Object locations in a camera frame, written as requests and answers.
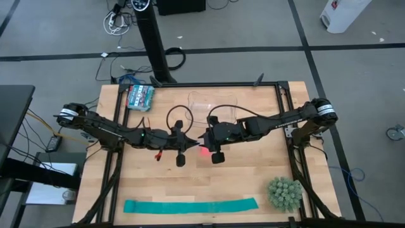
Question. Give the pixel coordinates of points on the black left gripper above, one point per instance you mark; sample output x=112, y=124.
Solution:
x=180, y=142

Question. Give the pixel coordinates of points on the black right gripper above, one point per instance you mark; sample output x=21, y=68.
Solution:
x=213, y=139

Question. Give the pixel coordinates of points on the pink elastic bandage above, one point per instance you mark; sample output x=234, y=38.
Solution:
x=205, y=152

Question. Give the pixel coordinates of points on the clear plastic tray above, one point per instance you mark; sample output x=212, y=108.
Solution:
x=218, y=99

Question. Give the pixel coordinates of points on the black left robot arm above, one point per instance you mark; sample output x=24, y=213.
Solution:
x=101, y=125

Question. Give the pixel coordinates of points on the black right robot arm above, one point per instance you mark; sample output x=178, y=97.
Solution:
x=278, y=122

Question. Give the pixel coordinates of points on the green elastic bandage strip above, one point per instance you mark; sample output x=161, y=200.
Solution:
x=190, y=207

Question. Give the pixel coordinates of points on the red tag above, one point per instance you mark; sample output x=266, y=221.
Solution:
x=158, y=155

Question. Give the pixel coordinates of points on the teal first aid pack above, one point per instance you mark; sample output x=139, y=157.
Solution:
x=139, y=98

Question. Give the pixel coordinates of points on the artificial green potted plant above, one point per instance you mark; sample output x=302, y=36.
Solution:
x=284, y=194

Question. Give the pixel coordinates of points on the black tower fan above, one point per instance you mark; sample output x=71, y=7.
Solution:
x=152, y=38

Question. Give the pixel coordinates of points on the black side table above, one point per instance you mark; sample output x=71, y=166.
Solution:
x=60, y=156

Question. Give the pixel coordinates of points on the round clear cup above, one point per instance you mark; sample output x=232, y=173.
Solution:
x=68, y=195

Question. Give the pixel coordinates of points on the black box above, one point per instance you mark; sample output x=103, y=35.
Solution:
x=180, y=6

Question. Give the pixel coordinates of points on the white box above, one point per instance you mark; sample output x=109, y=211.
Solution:
x=57, y=168

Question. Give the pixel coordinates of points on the black power adapter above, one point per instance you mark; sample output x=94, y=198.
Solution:
x=53, y=144

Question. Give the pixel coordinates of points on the white power strip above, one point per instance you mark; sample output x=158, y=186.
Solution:
x=111, y=20

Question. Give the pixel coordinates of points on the black desk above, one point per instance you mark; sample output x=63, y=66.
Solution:
x=12, y=111

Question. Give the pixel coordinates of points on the white pedal bin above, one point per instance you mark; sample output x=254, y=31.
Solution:
x=341, y=16

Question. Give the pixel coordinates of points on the grey caster wheel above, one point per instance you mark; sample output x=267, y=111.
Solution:
x=395, y=133

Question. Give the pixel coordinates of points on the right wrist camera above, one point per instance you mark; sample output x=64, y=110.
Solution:
x=213, y=122

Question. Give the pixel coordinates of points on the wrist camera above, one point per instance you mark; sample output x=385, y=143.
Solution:
x=179, y=124
x=213, y=122

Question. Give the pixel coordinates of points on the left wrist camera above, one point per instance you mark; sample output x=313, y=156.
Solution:
x=179, y=124

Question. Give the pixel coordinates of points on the black aluminium table frame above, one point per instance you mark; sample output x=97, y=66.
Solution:
x=221, y=84

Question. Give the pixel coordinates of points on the grey metal bracket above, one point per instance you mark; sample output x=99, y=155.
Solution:
x=288, y=132

